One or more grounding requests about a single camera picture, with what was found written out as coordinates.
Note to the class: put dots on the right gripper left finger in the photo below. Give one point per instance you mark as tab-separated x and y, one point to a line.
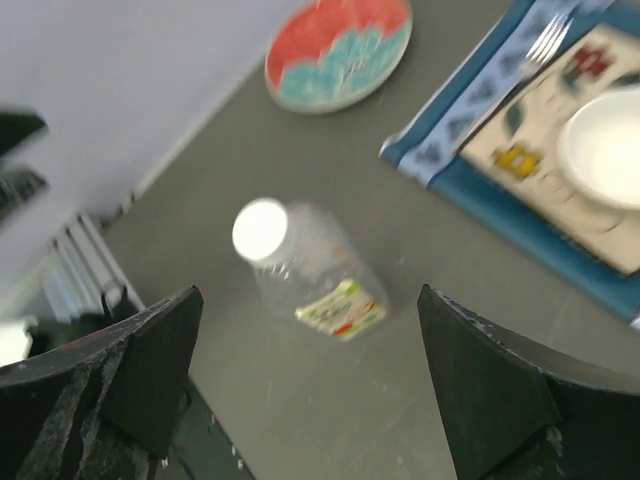
103	406

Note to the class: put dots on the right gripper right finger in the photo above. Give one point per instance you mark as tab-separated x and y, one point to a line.
513	408

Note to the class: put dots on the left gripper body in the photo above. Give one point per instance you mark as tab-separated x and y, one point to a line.
20	182

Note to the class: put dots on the clear bottle white cap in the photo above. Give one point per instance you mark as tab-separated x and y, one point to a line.
322	280

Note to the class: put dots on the square floral beige plate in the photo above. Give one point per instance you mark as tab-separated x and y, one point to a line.
516	146

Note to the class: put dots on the blue patterned placemat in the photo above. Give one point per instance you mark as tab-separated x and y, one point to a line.
424	149

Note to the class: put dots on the white ceramic bowl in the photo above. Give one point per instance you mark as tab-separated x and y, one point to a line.
598	149

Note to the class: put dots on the red and teal plate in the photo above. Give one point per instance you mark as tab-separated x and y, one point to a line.
332	54

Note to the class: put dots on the silver fork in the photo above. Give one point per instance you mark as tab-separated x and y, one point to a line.
545	46

